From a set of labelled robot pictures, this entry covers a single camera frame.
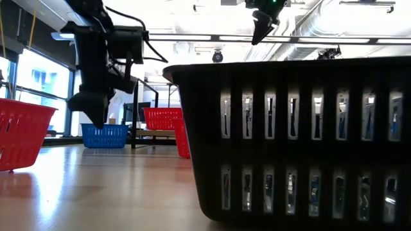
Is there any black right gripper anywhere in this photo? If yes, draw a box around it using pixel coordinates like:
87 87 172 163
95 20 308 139
245 0 288 46

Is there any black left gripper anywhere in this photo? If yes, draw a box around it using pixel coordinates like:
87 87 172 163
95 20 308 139
60 24 138 129

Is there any blue plastic basket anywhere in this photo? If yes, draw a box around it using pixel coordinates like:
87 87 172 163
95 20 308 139
80 123 130 149

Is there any red plastic basket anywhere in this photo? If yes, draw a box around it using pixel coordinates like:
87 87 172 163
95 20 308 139
0 98 58 173
171 118 192 160
143 107 184 131

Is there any black plastic basket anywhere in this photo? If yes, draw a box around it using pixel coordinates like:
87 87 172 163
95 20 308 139
162 56 411 231

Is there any black computer monitor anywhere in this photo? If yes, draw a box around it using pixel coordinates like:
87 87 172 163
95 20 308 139
123 101 152 124

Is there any large window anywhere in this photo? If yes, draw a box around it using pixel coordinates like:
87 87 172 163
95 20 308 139
0 47 76 137

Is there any long ceiling light strip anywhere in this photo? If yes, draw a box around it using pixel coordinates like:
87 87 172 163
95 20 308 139
51 31 411 46

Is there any black ceiling bar fixture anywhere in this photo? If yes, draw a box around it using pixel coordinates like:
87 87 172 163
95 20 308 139
339 0 396 14

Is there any wooden shelf with black frame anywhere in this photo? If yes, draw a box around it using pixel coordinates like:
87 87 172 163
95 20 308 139
130 78 180 150

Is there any black aluminium table frame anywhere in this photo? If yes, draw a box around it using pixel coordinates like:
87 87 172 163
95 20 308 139
44 137 132 147

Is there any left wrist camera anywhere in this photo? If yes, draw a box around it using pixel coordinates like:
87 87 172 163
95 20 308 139
108 26 144 65

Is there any black ceiling track camera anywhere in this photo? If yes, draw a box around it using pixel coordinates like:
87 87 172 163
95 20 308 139
316 46 342 61

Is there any yellow hanging strap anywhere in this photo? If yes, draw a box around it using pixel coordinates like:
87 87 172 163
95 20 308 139
0 9 6 58
28 0 39 49

